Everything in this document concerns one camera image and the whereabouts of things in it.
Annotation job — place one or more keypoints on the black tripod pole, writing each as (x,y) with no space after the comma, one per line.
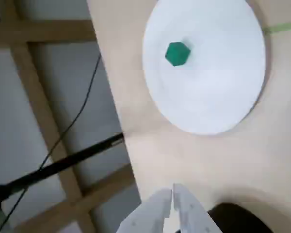
(63,162)

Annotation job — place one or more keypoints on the white round plate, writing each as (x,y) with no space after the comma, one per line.
(206,70)

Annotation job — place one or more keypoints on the green cube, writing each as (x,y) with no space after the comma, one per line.
(177,54)

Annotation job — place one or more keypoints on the short green tape strip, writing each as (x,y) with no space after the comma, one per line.
(279,27)

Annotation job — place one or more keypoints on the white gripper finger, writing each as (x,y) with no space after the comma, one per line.
(192,213)
(151,213)

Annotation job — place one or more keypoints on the wooden frame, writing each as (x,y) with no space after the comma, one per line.
(41,102)

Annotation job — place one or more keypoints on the black round bin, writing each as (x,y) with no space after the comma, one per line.
(237,218)

